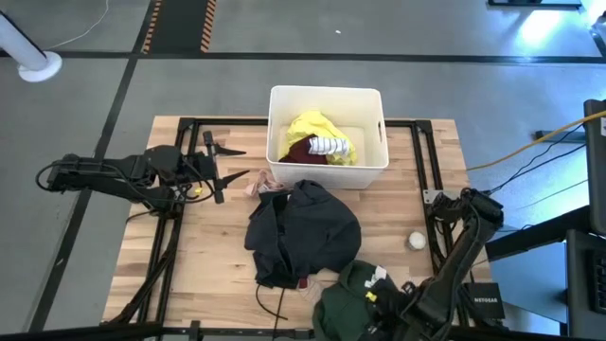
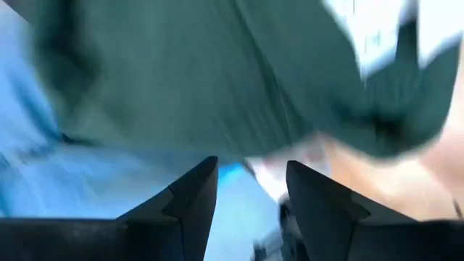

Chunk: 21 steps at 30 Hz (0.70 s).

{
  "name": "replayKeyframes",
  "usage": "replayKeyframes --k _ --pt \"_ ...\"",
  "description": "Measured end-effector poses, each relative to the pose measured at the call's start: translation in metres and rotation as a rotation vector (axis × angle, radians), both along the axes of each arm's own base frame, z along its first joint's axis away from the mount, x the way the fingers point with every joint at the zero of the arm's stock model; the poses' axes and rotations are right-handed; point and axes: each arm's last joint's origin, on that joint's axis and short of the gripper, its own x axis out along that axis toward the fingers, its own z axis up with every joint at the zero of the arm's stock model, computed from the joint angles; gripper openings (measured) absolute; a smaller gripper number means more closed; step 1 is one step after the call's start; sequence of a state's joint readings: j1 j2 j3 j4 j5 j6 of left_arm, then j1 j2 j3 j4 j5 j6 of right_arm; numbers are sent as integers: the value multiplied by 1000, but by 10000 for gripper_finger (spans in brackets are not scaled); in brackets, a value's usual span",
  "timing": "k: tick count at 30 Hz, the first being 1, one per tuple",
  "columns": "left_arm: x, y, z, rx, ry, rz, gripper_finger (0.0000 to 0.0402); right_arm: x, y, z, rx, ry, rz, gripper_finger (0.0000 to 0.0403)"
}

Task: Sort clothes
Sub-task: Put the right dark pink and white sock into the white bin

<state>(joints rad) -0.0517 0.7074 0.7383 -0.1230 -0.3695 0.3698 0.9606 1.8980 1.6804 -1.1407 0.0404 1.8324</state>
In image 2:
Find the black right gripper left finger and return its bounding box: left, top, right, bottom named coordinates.
left=0, top=155, right=219, bottom=261

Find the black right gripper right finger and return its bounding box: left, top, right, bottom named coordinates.
left=285, top=160, right=464, bottom=261

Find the dark green garment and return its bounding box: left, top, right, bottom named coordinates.
left=32, top=0, right=463, bottom=160

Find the light blue garment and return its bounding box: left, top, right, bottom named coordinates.
left=0, top=3, right=287, bottom=261

